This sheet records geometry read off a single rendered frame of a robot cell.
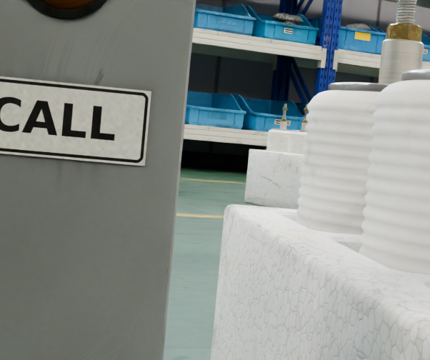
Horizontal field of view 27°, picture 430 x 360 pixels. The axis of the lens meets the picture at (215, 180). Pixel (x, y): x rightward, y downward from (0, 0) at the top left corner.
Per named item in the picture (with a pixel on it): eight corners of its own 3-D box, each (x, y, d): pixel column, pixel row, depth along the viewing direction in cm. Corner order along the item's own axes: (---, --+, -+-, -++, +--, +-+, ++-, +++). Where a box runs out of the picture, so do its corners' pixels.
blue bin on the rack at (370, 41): (294, 52, 584) (297, 20, 583) (344, 59, 600) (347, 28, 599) (335, 48, 539) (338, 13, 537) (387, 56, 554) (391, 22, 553)
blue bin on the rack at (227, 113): (153, 121, 545) (156, 87, 544) (210, 127, 562) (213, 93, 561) (186, 124, 500) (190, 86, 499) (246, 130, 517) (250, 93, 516)
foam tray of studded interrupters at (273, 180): (411, 220, 288) (416, 165, 288) (314, 216, 268) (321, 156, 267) (334, 206, 322) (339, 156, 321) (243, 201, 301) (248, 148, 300)
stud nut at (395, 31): (423, 41, 47) (425, 25, 47) (391, 38, 47) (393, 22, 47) (414, 44, 49) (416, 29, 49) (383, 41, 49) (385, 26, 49)
